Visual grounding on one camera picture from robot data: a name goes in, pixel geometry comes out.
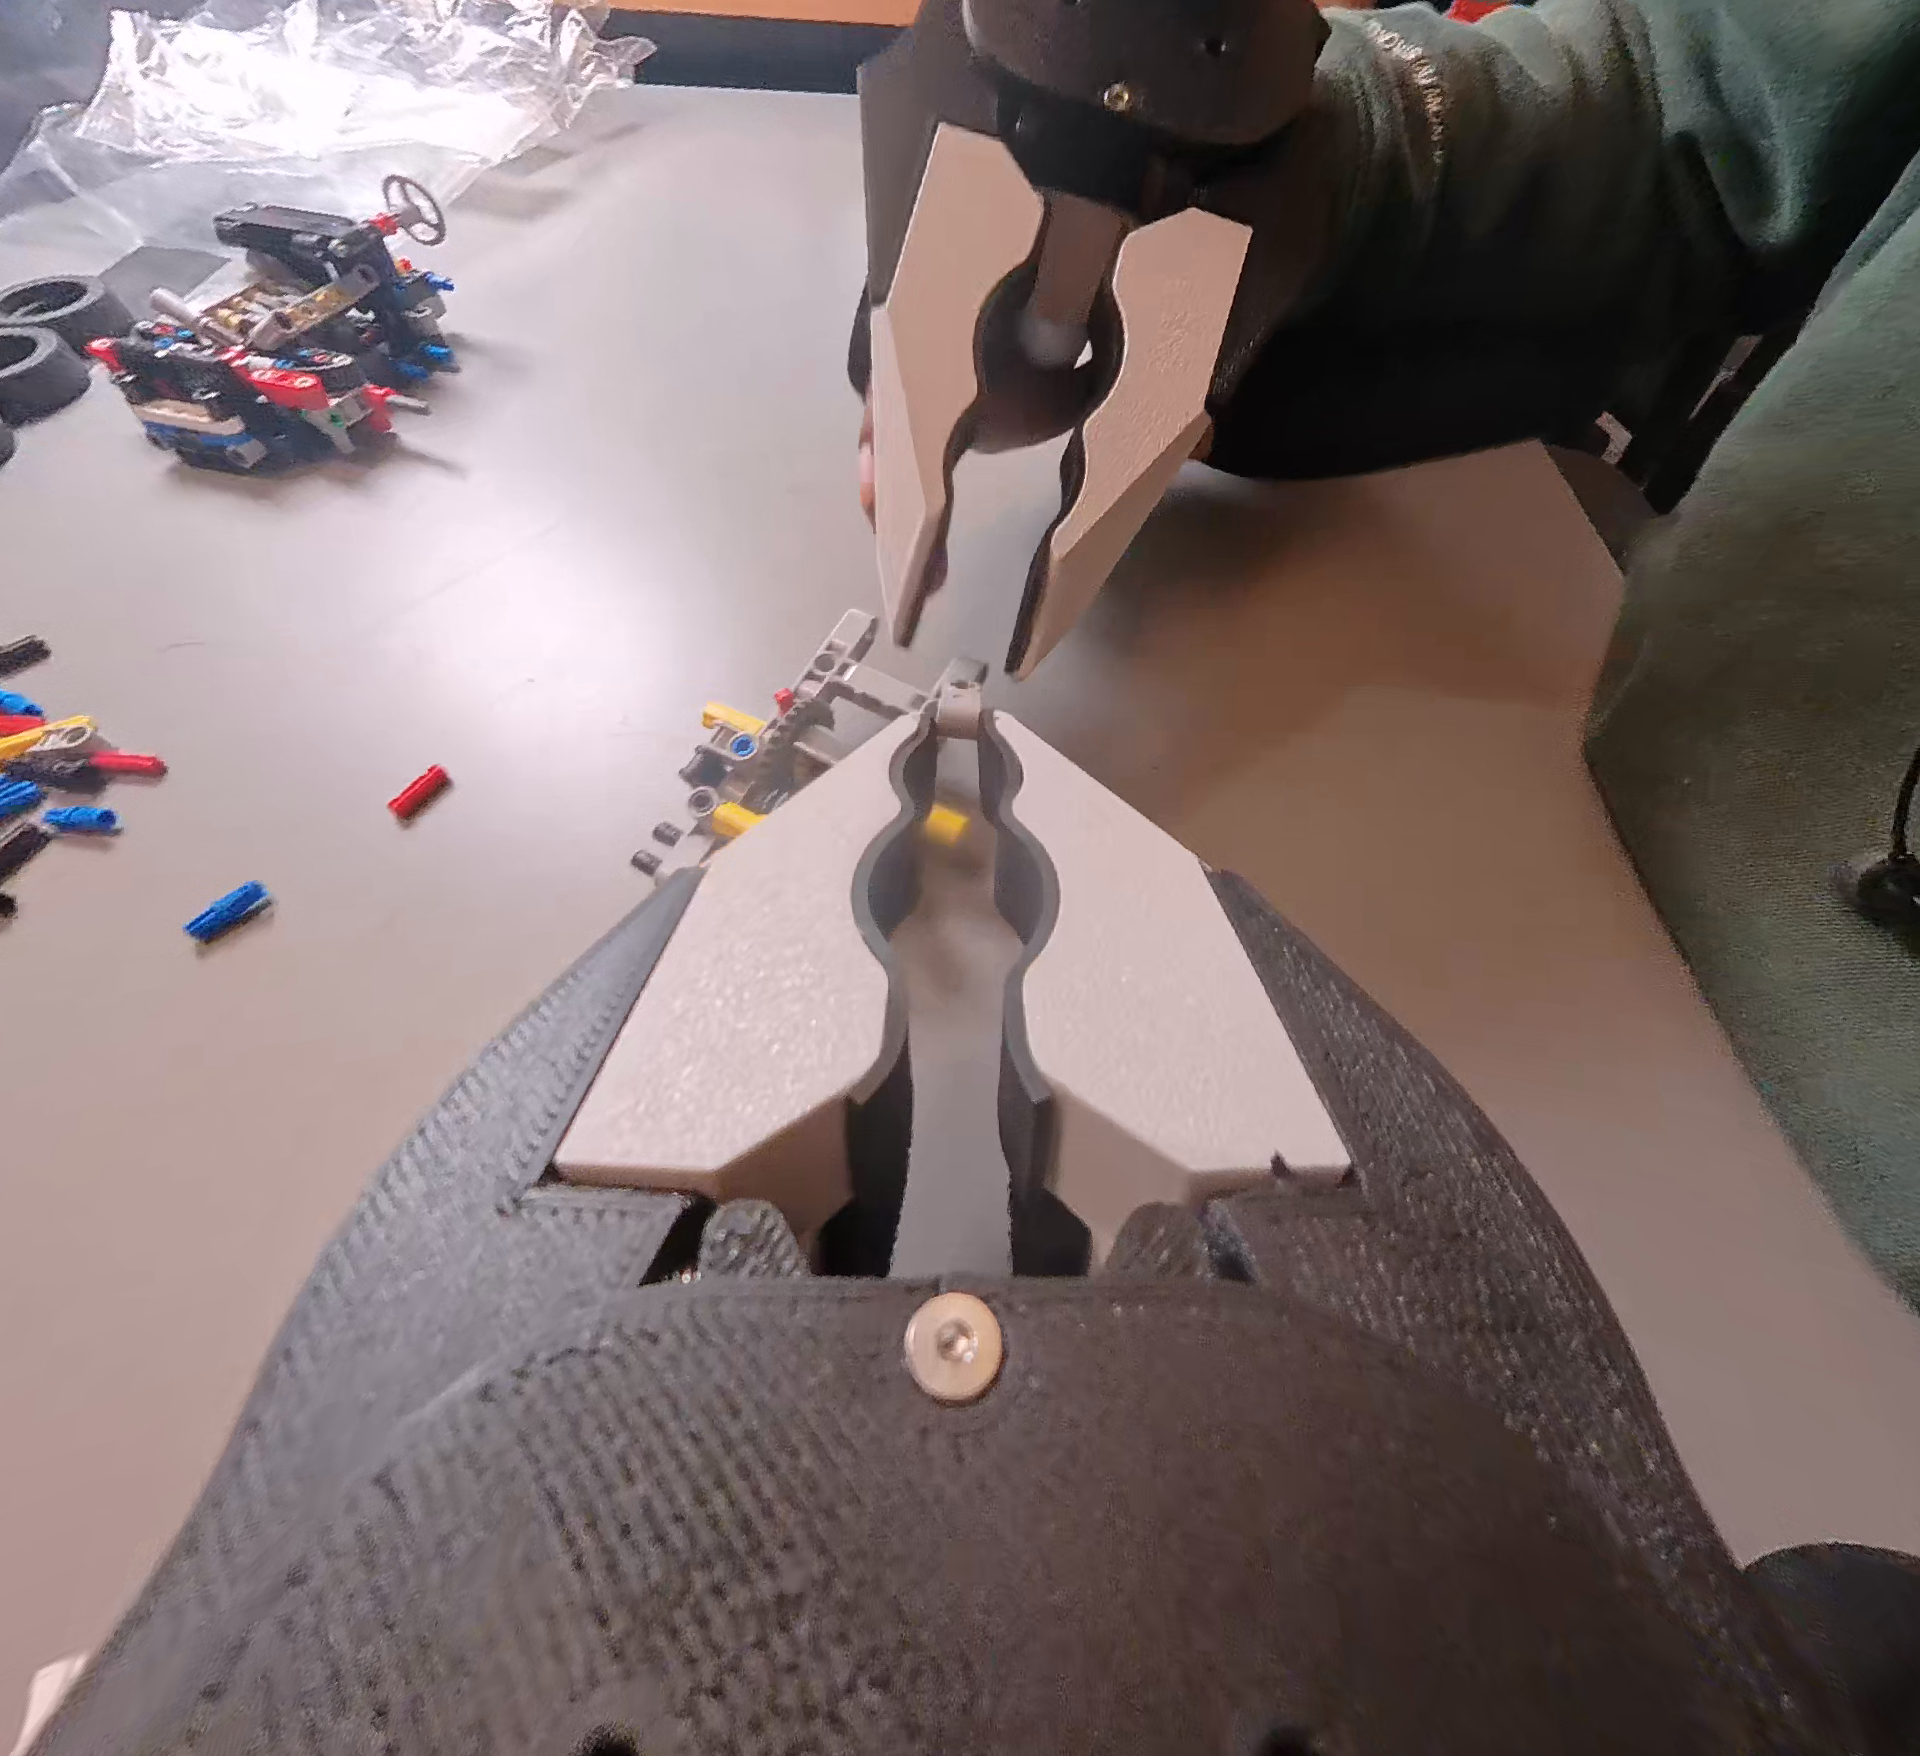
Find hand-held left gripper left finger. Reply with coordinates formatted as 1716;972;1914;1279
552;711;941;1227

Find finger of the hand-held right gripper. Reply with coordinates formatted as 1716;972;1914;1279
1003;203;1258;681
867;119;1046;651

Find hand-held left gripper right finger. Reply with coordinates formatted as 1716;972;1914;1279
972;709;1357;1227

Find small grey lego differential assembly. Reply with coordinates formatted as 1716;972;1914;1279
630;607;997;887

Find person's right forearm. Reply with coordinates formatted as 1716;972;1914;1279
1200;0;1850;485

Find black lego car chassis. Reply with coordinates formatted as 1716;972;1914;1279
86;172;460;478

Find black lego tyre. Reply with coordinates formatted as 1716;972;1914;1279
0;326;97;428
0;274;132;358

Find clear plastic bag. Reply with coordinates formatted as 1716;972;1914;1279
66;0;659;177

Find pile of blue yellow pins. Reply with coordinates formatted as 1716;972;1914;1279
0;634;171;921

